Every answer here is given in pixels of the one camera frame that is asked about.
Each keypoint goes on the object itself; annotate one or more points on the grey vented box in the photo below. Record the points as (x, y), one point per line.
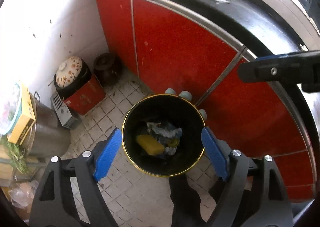
(68, 118)

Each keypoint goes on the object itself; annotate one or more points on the floral ceramic pot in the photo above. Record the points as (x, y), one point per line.
(71, 75)

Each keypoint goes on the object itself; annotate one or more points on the black trash bin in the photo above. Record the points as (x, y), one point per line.
(164, 108)

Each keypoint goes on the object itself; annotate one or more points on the blue white wrapper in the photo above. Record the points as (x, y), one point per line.
(166, 134)

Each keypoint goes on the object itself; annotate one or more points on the yellow cardboard box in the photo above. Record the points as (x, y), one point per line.
(24, 120)

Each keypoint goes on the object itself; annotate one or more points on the yellow sponge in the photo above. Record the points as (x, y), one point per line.
(150, 145)

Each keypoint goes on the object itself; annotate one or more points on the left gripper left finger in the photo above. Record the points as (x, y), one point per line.
(54, 204)

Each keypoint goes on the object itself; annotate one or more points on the steel stock pot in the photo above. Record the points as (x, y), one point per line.
(47, 136)

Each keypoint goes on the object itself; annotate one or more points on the red cabinet door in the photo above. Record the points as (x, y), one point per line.
(167, 47)

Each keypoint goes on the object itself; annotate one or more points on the dark brown clay jar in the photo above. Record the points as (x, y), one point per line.
(108, 69)

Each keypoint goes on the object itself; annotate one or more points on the red box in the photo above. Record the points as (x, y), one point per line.
(87, 97)

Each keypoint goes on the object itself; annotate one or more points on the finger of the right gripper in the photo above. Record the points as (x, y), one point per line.
(291, 68)

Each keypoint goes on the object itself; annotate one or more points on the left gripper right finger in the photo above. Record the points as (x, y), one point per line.
(254, 192)

